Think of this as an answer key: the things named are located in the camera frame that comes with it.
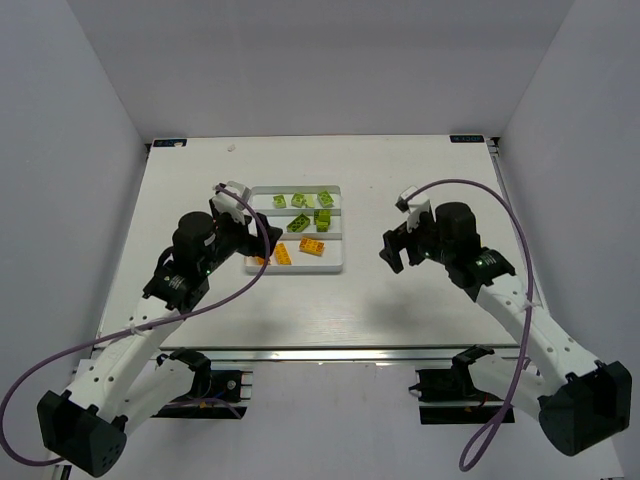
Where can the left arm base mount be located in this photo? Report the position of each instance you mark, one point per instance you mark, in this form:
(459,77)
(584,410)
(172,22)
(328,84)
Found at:
(216,393)

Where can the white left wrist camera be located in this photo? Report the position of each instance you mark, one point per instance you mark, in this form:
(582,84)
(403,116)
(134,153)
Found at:
(230,198)

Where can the blue right corner label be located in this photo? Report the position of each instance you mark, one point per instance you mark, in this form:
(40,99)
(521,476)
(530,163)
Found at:
(466,139)

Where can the lime square lego brick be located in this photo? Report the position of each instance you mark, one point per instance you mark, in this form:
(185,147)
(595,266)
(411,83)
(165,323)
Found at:
(322,220)

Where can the lime lego brick hidden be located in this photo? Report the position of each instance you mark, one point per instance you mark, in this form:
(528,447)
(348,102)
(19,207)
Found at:
(325,199)

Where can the blue corner label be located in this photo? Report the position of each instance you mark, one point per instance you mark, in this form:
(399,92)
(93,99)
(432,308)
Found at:
(466,139)
(169,143)

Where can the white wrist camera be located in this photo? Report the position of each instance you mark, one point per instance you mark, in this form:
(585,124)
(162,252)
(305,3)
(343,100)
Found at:
(413,203)
(230,198)

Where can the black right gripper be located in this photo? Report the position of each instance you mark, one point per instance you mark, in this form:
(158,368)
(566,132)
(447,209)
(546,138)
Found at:
(405,242)

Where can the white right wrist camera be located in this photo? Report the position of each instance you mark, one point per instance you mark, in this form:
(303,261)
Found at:
(413,203)

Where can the yellow lego brick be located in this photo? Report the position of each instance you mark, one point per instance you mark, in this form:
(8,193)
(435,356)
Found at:
(282,255)

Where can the lime round-stud lego brick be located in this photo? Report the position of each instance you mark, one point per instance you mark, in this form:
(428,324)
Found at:
(279,202)

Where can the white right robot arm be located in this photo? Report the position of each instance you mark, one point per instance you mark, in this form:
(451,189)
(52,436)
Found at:
(577,399)

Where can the orange lego brick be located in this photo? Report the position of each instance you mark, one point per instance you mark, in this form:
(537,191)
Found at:
(311,246)

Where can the lime long lego brick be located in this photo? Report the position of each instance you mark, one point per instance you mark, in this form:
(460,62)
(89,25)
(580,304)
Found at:
(299,223)

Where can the lime small lego brick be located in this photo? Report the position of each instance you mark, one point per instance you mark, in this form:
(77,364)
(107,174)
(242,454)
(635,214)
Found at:
(298,200)

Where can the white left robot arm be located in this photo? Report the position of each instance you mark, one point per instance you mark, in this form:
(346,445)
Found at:
(89,423)

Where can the blue left corner label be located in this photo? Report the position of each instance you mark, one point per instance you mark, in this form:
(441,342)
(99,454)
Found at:
(169,143)

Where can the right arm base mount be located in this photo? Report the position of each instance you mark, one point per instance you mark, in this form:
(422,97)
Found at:
(447,396)

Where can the white three-compartment tray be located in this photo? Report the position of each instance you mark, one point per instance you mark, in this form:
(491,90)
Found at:
(332,259)

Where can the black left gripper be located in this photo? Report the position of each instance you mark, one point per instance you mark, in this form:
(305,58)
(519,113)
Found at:
(245,235)

